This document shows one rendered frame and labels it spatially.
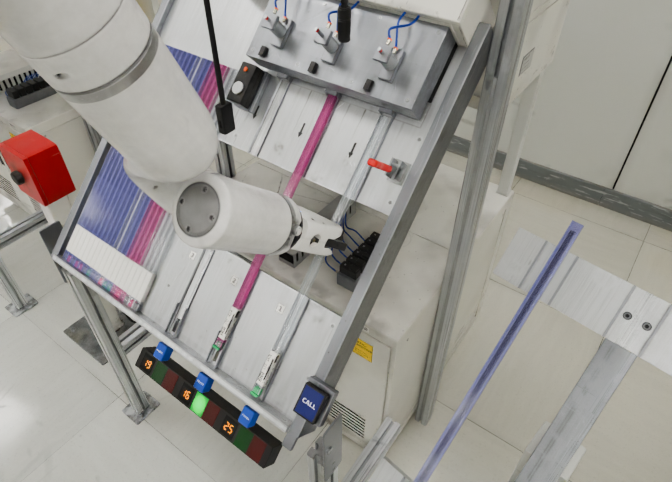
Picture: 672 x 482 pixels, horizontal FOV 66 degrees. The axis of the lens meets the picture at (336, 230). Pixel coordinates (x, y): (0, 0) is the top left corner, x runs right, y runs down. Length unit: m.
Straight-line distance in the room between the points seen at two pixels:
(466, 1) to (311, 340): 0.57
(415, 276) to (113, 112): 0.92
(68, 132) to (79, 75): 1.70
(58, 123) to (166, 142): 1.63
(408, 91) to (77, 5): 0.53
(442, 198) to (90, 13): 1.19
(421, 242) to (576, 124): 1.38
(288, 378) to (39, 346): 1.37
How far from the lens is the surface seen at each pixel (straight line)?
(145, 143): 0.46
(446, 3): 0.83
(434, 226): 1.37
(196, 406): 1.01
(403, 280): 1.22
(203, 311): 0.98
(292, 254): 1.21
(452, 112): 0.84
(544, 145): 2.63
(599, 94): 2.47
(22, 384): 2.05
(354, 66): 0.86
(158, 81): 0.44
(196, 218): 0.58
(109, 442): 1.81
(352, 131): 0.88
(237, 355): 0.94
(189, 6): 1.21
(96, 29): 0.40
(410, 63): 0.82
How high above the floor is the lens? 1.51
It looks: 42 degrees down
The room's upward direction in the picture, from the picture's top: straight up
